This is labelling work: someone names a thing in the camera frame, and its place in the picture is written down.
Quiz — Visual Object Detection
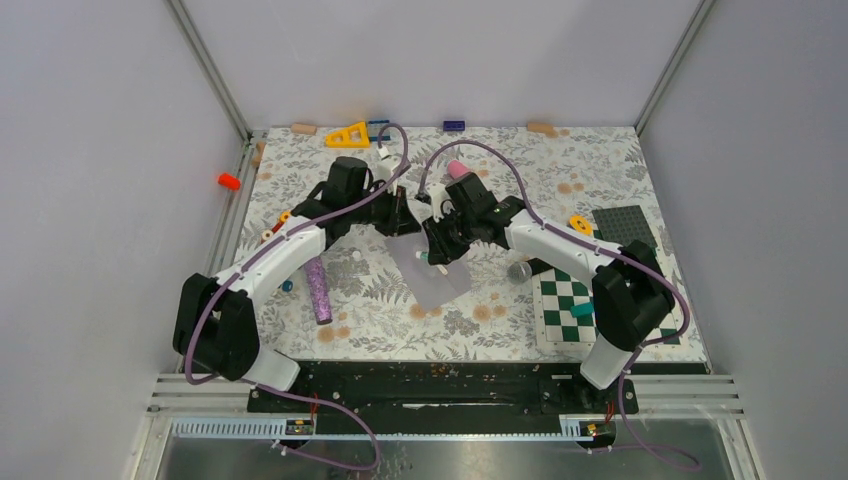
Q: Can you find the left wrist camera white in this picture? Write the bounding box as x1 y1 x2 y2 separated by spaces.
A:
374 146 401 195

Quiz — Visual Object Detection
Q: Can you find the black microphone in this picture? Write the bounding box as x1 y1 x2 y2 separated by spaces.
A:
506 258 553 284

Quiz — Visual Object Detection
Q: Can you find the purple glitter microphone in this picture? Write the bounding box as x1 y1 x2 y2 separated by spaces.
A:
303 256 333 325

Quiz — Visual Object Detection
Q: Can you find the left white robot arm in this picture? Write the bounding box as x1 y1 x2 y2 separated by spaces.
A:
172 156 421 411

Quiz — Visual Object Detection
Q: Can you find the wooden block right back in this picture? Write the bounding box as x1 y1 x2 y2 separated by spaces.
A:
526 122 559 138

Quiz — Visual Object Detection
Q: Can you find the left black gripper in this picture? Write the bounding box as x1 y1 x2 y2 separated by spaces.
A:
349 182 422 238

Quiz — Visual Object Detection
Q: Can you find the dark purple lego brick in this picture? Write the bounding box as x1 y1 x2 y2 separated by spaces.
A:
442 120 466 132

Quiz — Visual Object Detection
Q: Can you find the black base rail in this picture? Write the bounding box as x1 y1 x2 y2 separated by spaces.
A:
290 361 616 435

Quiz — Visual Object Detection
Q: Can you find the wooden block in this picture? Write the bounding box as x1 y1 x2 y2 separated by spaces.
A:
290 123 318 136
526 122 559 138

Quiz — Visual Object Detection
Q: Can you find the teal block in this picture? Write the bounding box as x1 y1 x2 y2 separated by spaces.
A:
569 302 594 318

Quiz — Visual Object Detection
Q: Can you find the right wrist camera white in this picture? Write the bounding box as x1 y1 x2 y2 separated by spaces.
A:
415 184 455 222

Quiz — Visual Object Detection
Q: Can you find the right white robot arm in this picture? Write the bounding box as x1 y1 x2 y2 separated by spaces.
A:
418 173 676 412

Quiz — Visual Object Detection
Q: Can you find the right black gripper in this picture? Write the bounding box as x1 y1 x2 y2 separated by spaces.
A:
423 207 479 266

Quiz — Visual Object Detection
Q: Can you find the wooden block left back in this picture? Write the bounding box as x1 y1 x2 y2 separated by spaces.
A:
290 123 318 136

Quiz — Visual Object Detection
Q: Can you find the yellow triangle toy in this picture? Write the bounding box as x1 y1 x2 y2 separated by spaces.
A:
325 121 370 149

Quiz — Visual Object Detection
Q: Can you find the orange red cylinder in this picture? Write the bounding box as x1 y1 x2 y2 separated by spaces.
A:
217 173 241 191

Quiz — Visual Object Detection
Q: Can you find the green white chessboard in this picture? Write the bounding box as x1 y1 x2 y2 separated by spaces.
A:
532 228 684 347

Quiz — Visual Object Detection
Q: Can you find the colourful lego toy stack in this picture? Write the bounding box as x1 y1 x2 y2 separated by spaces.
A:
260 210 291 244

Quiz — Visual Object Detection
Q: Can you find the floral table mat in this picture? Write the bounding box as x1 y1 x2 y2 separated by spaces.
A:
257 127 681 361

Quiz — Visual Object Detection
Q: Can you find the blue grey lego brick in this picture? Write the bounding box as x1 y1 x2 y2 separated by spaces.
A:
366 119 391 142

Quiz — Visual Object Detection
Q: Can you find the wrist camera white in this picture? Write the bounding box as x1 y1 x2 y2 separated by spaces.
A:
415 184 455 222
374 146 401 195

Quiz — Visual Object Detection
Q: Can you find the pink toy microphone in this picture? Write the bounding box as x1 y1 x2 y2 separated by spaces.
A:
447 160 471 180

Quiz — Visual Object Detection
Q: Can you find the lego toy on chessboard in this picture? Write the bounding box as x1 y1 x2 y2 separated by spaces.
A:
569 215 594 237

